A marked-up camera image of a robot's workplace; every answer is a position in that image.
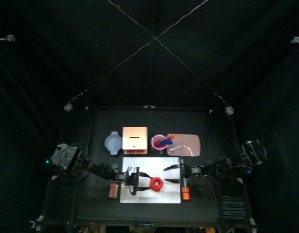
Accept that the small wooden drawer box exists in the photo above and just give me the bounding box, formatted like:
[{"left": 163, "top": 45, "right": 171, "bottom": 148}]
[{"left": 122, "top": 126, "right": 150, "bottom": 156}]

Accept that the light blue plastic bowl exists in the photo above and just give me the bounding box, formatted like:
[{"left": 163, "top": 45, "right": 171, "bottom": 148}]
[{"left": 103, "top": 130, "right": 124, "bottom": 156}]

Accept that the white cutting board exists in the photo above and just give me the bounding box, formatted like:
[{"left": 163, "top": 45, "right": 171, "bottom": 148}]
[{"left": 119, "top": 156, "right": 183, "bottom": 205}]

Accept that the orange block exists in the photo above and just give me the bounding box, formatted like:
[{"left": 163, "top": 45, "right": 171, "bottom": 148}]
[
  {"left": 108, "top": 182, "right": 119, "bottom": 198},
  {"left": 182, "top": 186, "right": 191, "bottom": 202}
]

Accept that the pink plastic tray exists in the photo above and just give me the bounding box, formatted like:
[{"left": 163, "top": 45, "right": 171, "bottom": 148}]
[{"left": 166, "top": 133, "right": 202, "bottom": 157}]

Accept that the red plastic cup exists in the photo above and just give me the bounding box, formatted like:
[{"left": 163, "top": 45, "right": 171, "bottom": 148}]
[{"left": 151, "top": 133, "right": 170, "bottom": 152}]

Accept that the blue and red utensil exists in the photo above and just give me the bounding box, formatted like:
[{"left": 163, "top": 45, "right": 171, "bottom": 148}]
[{"left": 156, "top": 135, "right": 175, "bottom": 147}]

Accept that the printed label sticker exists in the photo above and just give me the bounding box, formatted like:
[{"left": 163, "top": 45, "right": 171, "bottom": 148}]
[{"left": 221, "top": 195, "right": 249, "bottom": 222}]

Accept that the red dough ring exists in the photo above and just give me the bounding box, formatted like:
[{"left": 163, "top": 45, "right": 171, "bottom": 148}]
[{"left": 148, "top": 177, "right": 166, "bottom": 193}]

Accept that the thin diagonal cord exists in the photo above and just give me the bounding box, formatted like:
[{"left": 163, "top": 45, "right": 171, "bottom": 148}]
[
  {"left": 68, "top": 0, "right": 210, "bottom": 106},
  {"left": 106, "top": 0, "right": 230, "bottom": 107}
]

